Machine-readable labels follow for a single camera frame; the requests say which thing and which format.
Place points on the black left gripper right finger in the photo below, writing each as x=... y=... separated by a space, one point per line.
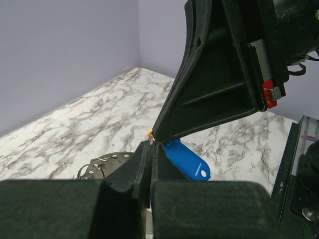
x=185 y=209

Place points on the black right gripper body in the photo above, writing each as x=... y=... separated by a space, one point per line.
x=257 y=31

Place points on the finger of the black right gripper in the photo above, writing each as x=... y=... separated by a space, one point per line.
x=217 y=91
x=197 y=13

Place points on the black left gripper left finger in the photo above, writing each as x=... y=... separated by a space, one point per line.
x=109 y=208

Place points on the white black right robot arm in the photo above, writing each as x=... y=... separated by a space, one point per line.
x=299 y=25

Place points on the yellow handled screwdriver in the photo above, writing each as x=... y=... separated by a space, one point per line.
x=150 y=134

